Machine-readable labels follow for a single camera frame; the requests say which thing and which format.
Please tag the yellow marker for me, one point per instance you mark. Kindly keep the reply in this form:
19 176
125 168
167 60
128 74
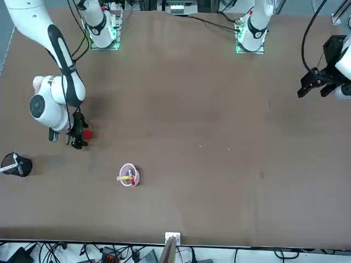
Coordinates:
124 178

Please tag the red capped marker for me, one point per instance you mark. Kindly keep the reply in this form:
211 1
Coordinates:
133 181

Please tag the white marker with blue cap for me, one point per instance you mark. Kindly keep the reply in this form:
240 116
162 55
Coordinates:
9 165

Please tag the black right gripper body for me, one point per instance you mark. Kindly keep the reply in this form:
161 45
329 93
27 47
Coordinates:
77 131

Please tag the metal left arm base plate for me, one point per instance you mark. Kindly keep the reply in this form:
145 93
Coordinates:
260 50

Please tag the aluminium corner bracket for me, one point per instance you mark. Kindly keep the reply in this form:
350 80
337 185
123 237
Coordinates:
336 16

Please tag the pink plush pig toy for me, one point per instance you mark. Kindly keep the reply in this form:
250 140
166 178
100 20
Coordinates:
36 83

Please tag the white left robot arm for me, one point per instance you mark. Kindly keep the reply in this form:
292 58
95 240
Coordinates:
256 27

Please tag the black box adapter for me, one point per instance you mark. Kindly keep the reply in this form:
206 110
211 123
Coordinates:
19 254

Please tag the red magnetic block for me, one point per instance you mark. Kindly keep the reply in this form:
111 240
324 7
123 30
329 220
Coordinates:
88 134

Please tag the orange and black device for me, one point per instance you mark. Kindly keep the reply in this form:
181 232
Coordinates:
108 258

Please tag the ribbed black power brick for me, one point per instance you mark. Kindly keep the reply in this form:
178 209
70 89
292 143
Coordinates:
150 257

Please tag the aluminium camera post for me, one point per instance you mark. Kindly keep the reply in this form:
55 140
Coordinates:
171 246

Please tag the clear pink plastic cup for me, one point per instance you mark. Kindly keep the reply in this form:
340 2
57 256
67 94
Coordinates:
135 175

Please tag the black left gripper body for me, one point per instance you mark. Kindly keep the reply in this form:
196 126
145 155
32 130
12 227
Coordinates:
334 50

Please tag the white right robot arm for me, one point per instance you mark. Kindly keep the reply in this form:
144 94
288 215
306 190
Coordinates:
30 22

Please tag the black pen cup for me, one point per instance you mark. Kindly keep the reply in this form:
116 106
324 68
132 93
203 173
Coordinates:
24 167

